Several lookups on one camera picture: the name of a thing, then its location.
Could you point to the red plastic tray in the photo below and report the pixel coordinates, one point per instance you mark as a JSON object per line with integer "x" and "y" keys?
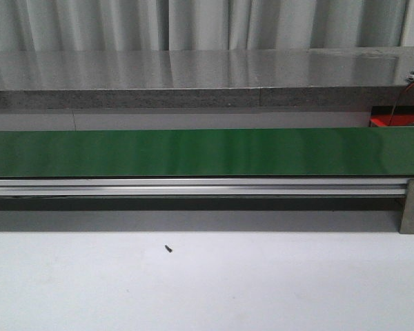
{"x": 385, "y": 116}

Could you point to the aluminium conveyor side rail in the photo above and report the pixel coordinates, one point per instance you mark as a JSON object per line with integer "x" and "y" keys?
{"x": 203, "y": 186}

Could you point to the green conveyor belt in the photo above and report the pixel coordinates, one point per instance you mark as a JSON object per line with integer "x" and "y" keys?
{"x": 202, "y": 153}

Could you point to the grey granite counter shelf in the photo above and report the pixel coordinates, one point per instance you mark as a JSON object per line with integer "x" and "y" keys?
{"x": 336, "y": 77}

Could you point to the grey pleated curtain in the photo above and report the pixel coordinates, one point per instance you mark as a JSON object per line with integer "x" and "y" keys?
{"x": 199, "y": 25}

